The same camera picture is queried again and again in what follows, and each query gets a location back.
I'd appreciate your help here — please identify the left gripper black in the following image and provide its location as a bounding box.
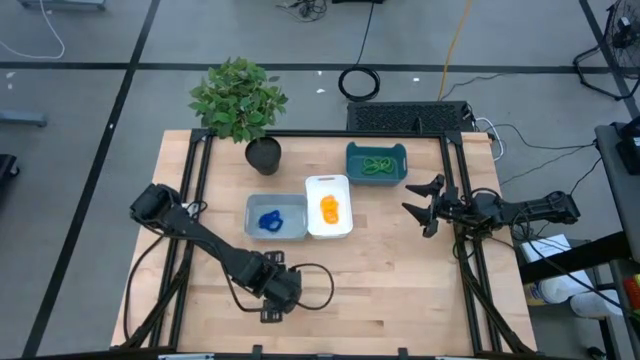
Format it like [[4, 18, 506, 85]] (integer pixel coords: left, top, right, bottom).
[[259, 249, 305, 324]]

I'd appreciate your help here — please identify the white paper towel roll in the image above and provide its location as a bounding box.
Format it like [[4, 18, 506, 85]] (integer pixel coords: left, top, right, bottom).
[[542, 272, 594, 305]]

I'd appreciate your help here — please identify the black metal shelf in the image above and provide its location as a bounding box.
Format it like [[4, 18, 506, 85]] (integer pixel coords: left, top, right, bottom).
[[518, 230, 640, 360]]

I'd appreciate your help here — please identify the black chair part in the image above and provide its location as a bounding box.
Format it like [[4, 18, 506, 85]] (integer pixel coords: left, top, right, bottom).
[[0, 153, 21, 191]]

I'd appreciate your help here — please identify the green potted plant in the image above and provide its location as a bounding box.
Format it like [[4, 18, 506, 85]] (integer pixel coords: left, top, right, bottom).
[[188, 56, 290, 177]]

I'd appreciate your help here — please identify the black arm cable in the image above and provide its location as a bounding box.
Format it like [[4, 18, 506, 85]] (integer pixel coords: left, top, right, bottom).
[[122, 230, 169, 344]]

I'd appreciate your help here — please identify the teal plastic bin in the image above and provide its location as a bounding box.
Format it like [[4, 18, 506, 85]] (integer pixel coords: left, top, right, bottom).
[[345, 141, 409, 187]]

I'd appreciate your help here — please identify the red and yellow package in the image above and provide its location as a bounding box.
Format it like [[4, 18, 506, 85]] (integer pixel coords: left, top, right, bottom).
[[624, 273, 640, 314]]

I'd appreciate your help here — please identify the grey plastic bin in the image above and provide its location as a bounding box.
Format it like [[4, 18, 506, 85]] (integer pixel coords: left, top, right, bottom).
[[243, 193, 310, 242]]

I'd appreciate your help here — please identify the white floor cable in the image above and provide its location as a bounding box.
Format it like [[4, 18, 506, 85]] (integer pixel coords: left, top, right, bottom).
[[0, 0, 67, 60]]

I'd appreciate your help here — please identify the black perforated computer case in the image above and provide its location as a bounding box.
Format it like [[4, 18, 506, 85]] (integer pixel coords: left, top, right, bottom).
[[346, 100, 476, 134]]

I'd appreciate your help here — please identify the thin black floor cable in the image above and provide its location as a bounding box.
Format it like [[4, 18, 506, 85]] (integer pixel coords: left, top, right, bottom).
[[354, 0, 377, 69]]

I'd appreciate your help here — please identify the yellow cable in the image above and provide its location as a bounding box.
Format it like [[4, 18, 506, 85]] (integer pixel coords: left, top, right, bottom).
[[438, 0, 474, 101]]

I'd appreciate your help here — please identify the white paper sheet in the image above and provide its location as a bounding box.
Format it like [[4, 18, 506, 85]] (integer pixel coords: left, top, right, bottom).
[[519, 233, 574, 264]]

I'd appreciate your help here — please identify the grey furniture foot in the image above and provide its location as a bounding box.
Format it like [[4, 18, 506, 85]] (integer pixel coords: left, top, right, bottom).
[[18, 0, 107, 11], [0, 110, 49, 128]]

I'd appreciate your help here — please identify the white cable loop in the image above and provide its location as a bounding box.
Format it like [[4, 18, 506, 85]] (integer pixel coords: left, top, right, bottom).
[[474, 117, 506, 162]]

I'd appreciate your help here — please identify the tangled black cable bundle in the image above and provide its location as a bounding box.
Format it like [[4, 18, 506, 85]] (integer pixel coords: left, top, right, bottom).
[[275, 0, 329, 23]]

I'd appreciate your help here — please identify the coiled black cable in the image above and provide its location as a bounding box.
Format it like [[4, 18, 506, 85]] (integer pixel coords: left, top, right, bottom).
[[337, 65, 382, 103]]

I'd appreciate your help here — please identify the long black power cable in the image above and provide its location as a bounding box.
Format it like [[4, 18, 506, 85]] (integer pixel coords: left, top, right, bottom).
[[479, 122, 601, 151]]

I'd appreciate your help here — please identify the black aluminium table frame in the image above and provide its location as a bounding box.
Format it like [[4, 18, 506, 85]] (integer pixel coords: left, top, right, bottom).
[[119, 127, 539, 354]]

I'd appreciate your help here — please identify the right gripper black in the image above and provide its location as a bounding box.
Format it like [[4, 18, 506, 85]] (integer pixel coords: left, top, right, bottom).
[[401, 174, 469, 239]]

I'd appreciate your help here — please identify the white plastic bin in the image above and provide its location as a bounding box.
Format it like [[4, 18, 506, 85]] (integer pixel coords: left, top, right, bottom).
[[304, 173, 354, 240]]

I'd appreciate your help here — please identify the black floor fan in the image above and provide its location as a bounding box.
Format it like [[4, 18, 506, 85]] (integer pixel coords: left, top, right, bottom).
[[572, 0, 640, 101]]

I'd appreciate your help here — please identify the black device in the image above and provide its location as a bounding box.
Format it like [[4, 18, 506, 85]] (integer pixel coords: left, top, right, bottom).
[[615, 117, 640, 176]]

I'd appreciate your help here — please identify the black side table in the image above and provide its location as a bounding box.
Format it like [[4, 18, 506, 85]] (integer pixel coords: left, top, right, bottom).
[[594, 122, 640, 261]]

